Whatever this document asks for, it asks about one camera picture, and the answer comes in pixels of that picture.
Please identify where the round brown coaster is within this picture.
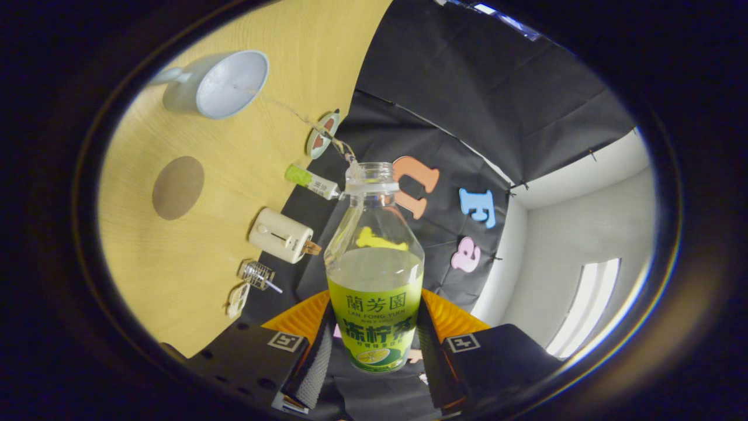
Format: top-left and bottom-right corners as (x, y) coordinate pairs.
(152, 156), (205, 221)

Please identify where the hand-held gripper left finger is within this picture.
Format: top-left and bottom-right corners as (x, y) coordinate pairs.
(187, 291), (337, 413)

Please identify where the ceiling light panel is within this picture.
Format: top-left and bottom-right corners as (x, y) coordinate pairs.
(546, 258), (621, 358)

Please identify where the pale green plate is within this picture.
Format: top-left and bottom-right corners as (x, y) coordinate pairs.
(306, 110), (341, 160)

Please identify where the cream toaster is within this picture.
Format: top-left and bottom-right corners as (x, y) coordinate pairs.
(248, 208), (314, 264)

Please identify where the wooden table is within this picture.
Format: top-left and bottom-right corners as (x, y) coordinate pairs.
(98, 0), (393, 358)

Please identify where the white divided dish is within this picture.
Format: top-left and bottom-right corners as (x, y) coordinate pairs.
(227, 282), (251, 319)

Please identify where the juice bottle with green label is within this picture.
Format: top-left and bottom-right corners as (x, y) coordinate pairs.
(324, 162), (425, 373)

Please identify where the white cup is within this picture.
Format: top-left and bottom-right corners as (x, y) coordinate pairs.
(153, 50), (270, 120)

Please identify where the small capped green drink bottle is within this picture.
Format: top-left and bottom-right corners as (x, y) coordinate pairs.
(285, 164), (341, 201)

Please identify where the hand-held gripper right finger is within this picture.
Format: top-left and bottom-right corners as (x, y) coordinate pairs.
(416, 288), (565, 413)

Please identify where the wire mesh holder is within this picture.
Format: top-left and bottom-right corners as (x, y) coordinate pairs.
(240, 260), (275, 291)

